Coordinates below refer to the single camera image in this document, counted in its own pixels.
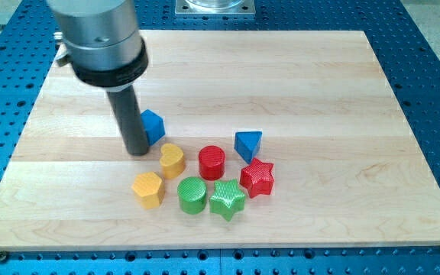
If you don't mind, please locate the blue cube block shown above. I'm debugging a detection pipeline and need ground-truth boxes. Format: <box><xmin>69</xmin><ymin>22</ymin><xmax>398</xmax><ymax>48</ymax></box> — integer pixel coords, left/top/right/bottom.
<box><xmin>141</xmin><ymin>109</ymin><xmax>165</xmax><ymax>146</ymax></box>

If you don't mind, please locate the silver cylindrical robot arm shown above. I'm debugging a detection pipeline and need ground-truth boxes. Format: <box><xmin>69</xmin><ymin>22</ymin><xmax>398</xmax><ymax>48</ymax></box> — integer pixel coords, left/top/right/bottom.
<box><xmin>47</xmin><ymin>0</ymin><xmax>148</xmax><ymax>88</ymax></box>

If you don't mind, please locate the red cylinder block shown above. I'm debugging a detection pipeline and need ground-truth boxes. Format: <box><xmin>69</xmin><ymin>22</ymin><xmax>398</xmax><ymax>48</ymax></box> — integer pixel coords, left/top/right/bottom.
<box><xmin>198</xmin><ymin>145</ymin><xmax>226</xmax><ymax>181</ymax></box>

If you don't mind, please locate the blue triangle block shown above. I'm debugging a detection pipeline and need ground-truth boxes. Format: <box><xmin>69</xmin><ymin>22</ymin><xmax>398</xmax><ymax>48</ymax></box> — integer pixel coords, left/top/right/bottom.
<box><xmin>234</xmin><ymin>131</ymin><xmax>262</xmax><ymax>164</ymax></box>

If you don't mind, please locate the light wooden board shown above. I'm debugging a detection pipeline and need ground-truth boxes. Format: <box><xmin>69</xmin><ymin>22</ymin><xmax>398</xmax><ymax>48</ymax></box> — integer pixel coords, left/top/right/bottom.
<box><xmin>0</xmin><ymin>31</ymin><xmax>440</xmax><ymax>251</ymax></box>

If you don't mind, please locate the yellow heart block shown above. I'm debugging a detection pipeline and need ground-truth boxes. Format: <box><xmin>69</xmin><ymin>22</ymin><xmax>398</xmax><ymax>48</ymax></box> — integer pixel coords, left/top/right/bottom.
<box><xmin>160</xmin><ymin>143</ymin><xmax>186</xmax><ymax>180</ymax></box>

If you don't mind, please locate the red star block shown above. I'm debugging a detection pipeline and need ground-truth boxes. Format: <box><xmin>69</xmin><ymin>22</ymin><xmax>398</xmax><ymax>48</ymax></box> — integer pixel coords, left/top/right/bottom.
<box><xmin>240</xmin><ymin>157</ymin><xmax>274</xmax><ymax>199</ymax></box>

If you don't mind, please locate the green cylinder block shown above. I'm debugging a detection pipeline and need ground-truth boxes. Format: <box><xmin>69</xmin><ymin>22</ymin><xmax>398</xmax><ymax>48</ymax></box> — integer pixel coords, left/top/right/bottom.
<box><xmin>177</xmin><ymin>176</ymin><xmax>207</xmax><ymax>215</ymax></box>

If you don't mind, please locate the green star block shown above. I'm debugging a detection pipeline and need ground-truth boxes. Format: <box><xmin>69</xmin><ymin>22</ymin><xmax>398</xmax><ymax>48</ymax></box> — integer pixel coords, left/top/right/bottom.
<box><xmin>209</xmin><ymin>179</ymin><xmax>246</xmax><ymax>222</ymax></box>

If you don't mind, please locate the yellow hexagon block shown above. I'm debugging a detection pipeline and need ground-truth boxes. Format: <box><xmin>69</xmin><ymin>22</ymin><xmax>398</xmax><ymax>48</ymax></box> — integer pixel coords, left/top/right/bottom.
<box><xmin>131</xmin><ymin>172</ymin><xmax>165</xmax><ymax>209</ymax></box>

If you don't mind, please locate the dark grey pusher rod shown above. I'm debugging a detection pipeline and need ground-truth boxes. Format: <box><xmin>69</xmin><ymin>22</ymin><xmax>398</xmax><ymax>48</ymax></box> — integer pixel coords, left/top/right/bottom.
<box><xmin>106</xmin><ymin>86</ymin><xmax>149</xmax><ymax>156</ymax></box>

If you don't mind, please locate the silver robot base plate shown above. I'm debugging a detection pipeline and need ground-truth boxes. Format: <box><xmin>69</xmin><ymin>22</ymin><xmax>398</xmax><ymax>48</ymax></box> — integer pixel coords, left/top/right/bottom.
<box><xmin>175</xmin><ymin>0</ymin><xmax>256</xmax><ymax>15</ymax></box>

